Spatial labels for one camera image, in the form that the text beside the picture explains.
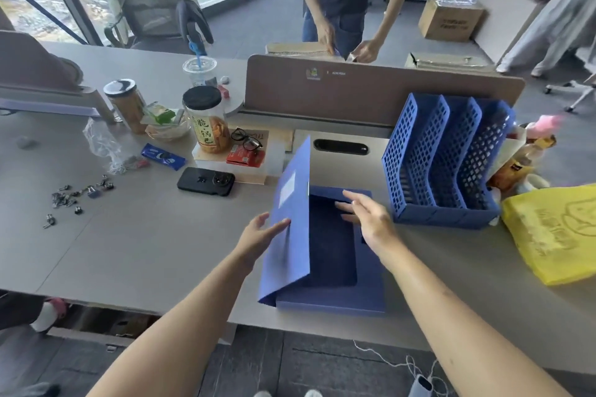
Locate person's right hand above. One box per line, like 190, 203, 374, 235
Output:
335, 190, 402, 267

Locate person's left hand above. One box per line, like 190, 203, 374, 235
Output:
235, 213, 292, 267

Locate blue file box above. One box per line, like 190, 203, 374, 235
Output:
257, 135, 387, 317

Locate person's right forearm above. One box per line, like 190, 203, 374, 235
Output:
372, 239, 574, 397

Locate person's left forearm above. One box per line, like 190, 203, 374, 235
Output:
86, 250, 264, 397

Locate black smartphone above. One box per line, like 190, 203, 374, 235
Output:
177, 167, 235, 197

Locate black eyeglasses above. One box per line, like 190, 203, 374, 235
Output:
230, 127, 264, 152

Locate blue plastic file rack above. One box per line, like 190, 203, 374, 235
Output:
382, 93, 517, 230

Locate brown desk divider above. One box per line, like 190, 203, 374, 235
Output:
242, 54, 526, 128

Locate clear snack jar black lid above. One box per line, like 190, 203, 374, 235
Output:
183, 86, 233, 154

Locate blue cookie packet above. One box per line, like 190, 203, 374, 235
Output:
141, 143, 186, 171

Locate clear bowl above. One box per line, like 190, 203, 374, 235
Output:
145, 108, 192, 141

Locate flat cardboard box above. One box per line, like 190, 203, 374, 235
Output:
265, 42, 345, 60
404, 52, 497, 74

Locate orange snack bottle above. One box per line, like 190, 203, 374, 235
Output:
489, 136, 558, 193

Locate green snack box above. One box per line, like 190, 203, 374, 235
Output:
142, 103, 176, 126

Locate clear plastic cup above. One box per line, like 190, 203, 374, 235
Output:
183, 56, 218, 89

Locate grey power adapter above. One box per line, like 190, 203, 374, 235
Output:
409, 375, 434, 397

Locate brown cup black lid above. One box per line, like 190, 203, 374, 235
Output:
103, 79, 149, 135

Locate crumpled clear plastic bag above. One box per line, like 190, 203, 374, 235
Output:
83, 118, 150, 176

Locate yellow plastic bag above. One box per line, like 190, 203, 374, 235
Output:
500, 184, 596, 286

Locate brown cardboard box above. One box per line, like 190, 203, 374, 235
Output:
418, 0, 488, 43

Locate pink plush toy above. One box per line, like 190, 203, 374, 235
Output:
526, 114, 567, 140

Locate scatter of metal binder clips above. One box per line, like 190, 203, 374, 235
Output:
43, 176, 115, 230

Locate white chair base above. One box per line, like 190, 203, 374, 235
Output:
544, 73, 596, 114

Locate pink white shoe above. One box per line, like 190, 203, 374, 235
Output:
30, 297, 70, 333

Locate white cable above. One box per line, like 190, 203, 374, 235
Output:
351, 340, 449, 384

